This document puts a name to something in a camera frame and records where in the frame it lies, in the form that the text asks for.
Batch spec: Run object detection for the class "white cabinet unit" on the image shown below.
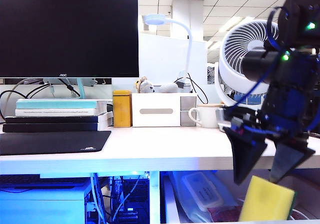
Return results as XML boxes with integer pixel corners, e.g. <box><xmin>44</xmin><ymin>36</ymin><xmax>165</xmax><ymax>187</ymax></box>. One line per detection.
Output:
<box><xmin>0</xmin><ymin>184</ymin><xmax>92</xmax><ymax>224</ymax></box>

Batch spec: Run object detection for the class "red patterned packet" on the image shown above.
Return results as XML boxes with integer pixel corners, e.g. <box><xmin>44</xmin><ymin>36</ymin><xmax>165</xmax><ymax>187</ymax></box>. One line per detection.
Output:
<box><xmin>207</xmin><ymin>205</ymin><xmax>245</xmax><ymax>221</ymax></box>

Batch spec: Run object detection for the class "white partition board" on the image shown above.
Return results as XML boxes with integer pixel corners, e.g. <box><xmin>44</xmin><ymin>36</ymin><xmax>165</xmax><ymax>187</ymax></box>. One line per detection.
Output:
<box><xmin>138</xmin><ymin>33</ymin><xmax>208</xmax><ymax>85</ymax></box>

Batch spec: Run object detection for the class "blue robot arm cable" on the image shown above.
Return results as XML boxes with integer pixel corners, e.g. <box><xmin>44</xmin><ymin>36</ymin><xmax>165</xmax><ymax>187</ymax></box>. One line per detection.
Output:
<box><xmin>233</xmin><ymin>6</ymin><xmax>285</xmax><ymax>108</ymax></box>

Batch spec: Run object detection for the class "black looping monitor cable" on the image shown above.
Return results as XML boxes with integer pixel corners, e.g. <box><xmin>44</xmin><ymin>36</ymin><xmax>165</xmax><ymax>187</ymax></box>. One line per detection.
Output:
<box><xmin>0</xmin><ymin>83</ymin><xmax>52</xmax><ymax>121</ymax></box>

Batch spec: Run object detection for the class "grey desk divider panel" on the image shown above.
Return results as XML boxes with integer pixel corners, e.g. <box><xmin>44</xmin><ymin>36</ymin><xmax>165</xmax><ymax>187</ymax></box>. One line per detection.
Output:
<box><xmin>0</xmin><ymin>83</ymin><xmax>218</xmax><ymax>105</ymax></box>

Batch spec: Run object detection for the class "black AOC computer monitor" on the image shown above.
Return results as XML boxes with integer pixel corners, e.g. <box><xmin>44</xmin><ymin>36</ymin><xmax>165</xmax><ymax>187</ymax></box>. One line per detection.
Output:
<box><xmin>0</xmin><ymin>0</ymin><xmax>140</xmax><ymax>100</ymax></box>

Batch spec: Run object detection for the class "amber yellow rectangular tin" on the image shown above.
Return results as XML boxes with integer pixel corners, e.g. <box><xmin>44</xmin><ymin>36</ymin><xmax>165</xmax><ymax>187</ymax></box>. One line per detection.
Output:
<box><xmin>112</xmin><ymin>89</ymin><xmax>133</xmax><ymax>128</ymax></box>

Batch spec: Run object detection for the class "grey stone shaped plush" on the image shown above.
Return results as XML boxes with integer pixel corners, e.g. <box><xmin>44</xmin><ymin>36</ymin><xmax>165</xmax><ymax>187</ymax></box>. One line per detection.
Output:
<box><xmin>157</xmin><ymin>82</ymin><xmax>179</xmax><ymax>94</ymax></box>

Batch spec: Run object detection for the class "white ceramic mug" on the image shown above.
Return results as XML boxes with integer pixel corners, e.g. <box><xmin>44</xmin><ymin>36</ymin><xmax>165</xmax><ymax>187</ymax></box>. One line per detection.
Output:
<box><xmin>187</xmin><ymin>105</ymin><xmax>221</xmax><ymax>129</ymax></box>

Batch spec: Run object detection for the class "black flat box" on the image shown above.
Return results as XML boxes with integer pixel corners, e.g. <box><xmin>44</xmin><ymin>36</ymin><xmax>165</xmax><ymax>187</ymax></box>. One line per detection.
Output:
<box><xmin>0</xmin><ymin>174</ymin><xmax>41</xmax><ymax>185</ymax></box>

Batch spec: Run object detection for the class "white gooseneck desk lamp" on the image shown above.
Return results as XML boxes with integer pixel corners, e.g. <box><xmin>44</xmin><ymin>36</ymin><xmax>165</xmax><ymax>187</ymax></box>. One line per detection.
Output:
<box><xmin>142</xmin><ymin>13</ymin><xmax>194</xmax><ymax>92</ymax></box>

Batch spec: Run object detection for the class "white cord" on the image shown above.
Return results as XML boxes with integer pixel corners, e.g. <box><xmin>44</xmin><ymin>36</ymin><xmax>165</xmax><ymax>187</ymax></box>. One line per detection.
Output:
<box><xmin>287</xmin><ymin>208</ymin><xmax>312</xmax><ymax>221</ymax></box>

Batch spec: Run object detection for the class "black lamp power cable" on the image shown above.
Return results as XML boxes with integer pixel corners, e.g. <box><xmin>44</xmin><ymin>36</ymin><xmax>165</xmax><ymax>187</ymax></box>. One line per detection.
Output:
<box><xmin>173</xmin><ymin>73</ymin><xmax>209</xmax><ymax>105</ymax></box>

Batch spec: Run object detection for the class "white tissue box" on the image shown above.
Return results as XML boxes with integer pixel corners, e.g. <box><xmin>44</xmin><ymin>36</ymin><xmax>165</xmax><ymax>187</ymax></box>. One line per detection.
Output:
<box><xmin>131</xmin><ymin>92</ymin><xmax>198</xmax><ymax>128</ymax></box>

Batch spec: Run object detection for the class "black computer tower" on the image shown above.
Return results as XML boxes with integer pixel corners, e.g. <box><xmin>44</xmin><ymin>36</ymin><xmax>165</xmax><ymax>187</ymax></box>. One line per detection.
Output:
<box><xmin>109</xmin><ymin>176</ymin><xmax>151</xmax><ymax>224</ymax></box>

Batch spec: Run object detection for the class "white round desk fan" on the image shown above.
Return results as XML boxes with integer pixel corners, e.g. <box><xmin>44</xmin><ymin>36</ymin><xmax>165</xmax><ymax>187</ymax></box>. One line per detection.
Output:
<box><xmin>214</xmin><ymin>19</ymin><xmax>281</xmax><ymax>133</ymax></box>

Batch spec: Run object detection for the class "yellow sponge with green pad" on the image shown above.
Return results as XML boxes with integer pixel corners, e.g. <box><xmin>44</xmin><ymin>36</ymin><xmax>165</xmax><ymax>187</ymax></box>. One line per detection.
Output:
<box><xmin>238</xmin><ymin>175</ymin><xmax>297</xmax><ymax>222</ymax></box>

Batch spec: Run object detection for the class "round wooden mug lid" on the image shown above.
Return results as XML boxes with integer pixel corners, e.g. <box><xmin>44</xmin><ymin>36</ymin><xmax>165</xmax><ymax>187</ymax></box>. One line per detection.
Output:
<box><xmin>196</xmin><ymin>103</ymin><xmax>225</xmax><ymax>108</ymax></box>

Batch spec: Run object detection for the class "grey monitor cable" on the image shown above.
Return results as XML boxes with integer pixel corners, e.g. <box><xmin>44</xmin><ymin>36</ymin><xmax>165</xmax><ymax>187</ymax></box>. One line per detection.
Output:
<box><xmin>4</xmin><ymin>78</ymin><xmax>40</xmax><ymax>103</ymax></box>

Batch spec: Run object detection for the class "white desk drawer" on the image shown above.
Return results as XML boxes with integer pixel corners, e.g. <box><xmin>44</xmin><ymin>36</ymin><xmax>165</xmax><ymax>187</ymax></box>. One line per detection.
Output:
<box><xmin>159</xmin><ymin>170</ymin><xmax>320</xmax><ymax>224</ymax></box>

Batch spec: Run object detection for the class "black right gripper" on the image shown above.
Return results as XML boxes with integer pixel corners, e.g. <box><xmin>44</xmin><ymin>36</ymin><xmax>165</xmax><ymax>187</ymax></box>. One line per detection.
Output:
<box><xmin>223</xmin><ymin>84</ymin><xmax>316</xmax><ymax>185</ymax></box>

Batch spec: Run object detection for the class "white background fan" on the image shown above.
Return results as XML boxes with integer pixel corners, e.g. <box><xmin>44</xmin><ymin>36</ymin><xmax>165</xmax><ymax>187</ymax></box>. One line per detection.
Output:
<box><xmin>206</xmin><ymin>65</ymin><xmax>219</xmax><ymax>85</ymax></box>

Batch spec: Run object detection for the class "small brown white plush toy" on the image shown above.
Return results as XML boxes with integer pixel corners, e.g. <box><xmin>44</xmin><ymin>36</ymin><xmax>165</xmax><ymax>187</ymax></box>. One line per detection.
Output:
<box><xmin>134</xmin><ymin>76</ymin><xmax>155</xmax><ymax>94</ymax></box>

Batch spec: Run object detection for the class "white covered book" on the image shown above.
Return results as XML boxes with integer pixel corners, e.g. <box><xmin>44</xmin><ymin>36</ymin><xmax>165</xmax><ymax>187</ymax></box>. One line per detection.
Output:
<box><xmin>14</xmin><ymin>108</ymin><xmax>111</xmax><ymax>117</ymax></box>

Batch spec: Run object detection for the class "white plastic case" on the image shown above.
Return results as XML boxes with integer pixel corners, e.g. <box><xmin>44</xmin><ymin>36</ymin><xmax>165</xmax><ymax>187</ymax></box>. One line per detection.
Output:
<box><xmin>183</xmin><ymin>173</ymin><xmax>225</xmax><ymax>209</ymax></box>

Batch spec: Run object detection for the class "white cable bundle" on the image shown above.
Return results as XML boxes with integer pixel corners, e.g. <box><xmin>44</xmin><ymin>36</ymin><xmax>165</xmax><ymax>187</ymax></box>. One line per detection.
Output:
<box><xmin>89</xmin><ymin>173</ymin><xmax>106</xmax><ymax>224</ymax></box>

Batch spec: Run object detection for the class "clear plastic bag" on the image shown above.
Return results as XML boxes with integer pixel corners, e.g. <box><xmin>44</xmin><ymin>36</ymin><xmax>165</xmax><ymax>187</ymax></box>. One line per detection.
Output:
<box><xmin>169</xmin><ymin>171</ymin><xmax>241</xmax><ymax>224</ymax></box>

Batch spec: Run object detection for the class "black mouse pad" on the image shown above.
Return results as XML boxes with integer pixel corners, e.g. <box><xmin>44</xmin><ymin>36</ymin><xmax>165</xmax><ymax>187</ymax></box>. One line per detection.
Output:
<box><xmin>0</xmin><ymin>130</ymin><xmax>112</xmax><ymax>157</ymax></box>

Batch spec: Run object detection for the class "black plugged monitor cable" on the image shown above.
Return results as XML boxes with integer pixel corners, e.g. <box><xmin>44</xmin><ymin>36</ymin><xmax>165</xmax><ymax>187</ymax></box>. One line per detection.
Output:
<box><xmin>57</xmin><ymin>78</ymin><xmax>81</xmax><ymax>98</ymax></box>

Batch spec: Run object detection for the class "teal covered book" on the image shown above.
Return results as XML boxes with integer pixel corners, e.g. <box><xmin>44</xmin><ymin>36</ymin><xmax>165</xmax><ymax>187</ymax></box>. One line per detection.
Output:
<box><xmin>15</xmin><ymin>99</ymin><xmax>113</xmax><ymax>110</ymax></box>

